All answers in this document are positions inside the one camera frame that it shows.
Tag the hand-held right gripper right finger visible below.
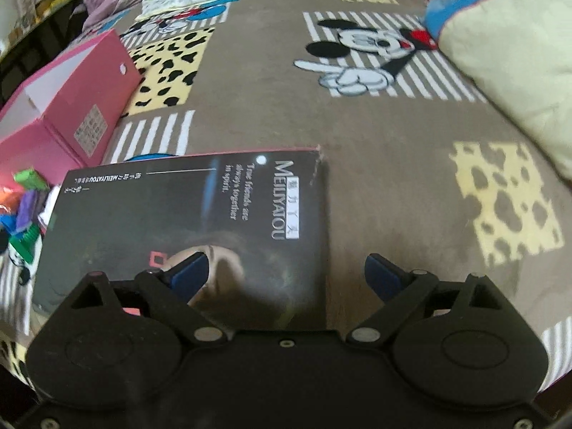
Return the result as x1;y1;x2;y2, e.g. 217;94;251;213
346;254;506;347

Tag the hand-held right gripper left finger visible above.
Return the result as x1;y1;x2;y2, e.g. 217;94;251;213
67;252;227;347

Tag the black portrait printed box lid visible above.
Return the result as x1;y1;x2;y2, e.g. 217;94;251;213
31;145;332;330

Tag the pink cardboard box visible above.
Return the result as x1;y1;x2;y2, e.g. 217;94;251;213
0;29;144;173

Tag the cartoon mouse printed blanket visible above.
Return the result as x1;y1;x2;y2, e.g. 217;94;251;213
0;0;572;394

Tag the green triangular plastic mold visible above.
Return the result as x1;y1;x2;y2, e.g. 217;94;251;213
9;226;44;258

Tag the blue plastic mold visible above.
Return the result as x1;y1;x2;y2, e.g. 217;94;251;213
0;214;28;233

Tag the green clay packet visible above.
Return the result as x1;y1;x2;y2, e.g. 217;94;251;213
13;167;50;191

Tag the red-orange clay packet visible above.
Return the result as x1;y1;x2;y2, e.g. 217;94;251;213
0;185;21;216

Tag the cream quilt with blue edge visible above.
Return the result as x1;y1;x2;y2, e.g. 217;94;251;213
424;0;572;180

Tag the white top desk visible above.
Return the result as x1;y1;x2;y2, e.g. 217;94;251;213
0;0;82;69

